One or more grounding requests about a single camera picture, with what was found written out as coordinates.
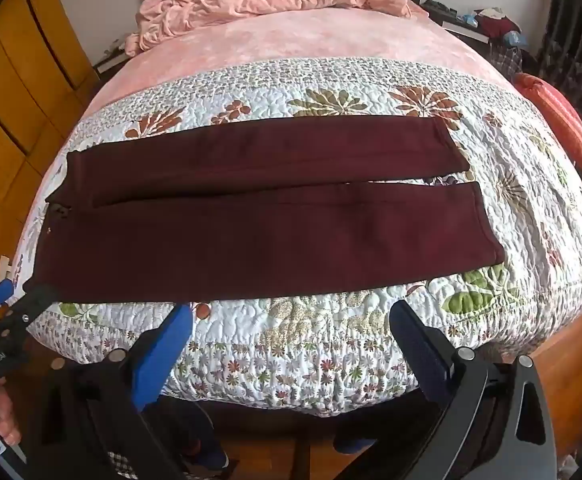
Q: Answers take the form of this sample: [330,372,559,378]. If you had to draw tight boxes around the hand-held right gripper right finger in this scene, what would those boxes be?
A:
[331,300,559,480]

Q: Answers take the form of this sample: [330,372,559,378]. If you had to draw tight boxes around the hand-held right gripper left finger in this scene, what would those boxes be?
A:
[36,304,194,480]

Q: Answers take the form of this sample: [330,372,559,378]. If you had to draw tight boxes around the maroon pants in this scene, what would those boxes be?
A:
[36,114,506,306]

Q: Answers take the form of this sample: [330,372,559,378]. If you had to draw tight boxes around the person's left hand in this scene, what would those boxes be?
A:
[0,377,23,448]

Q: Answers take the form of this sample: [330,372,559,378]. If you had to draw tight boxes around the white floral quilt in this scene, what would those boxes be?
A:
[8,57,582,418]

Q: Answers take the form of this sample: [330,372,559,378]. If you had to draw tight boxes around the blue slipper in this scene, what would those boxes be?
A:
[333,434,378,456]
[181,435,231,470]

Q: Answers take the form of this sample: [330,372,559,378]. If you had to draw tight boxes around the yellow wooden wardrobe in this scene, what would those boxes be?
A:
[0,0,103,306]

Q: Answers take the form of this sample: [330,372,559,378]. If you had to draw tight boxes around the low bedside shelf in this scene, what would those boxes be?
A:
[94,37,133,75]

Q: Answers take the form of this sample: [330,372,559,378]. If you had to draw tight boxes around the orange cushion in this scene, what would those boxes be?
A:
[513,72,582,171]

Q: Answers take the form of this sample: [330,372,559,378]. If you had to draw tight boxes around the plaid cloth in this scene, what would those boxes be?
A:
[486,40,524,83]

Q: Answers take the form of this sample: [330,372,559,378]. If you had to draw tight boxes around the dark bedside table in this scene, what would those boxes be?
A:
[420,0,502,46]

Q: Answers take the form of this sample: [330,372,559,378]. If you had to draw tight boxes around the dark red cloth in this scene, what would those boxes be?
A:
[476,9,522,40]

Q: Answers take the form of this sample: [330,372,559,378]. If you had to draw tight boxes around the pink bed sheet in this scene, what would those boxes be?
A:
[94,5,516,116]

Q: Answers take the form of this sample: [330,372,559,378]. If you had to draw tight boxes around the dark patterned curtain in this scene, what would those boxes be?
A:
[533,0,582,181]

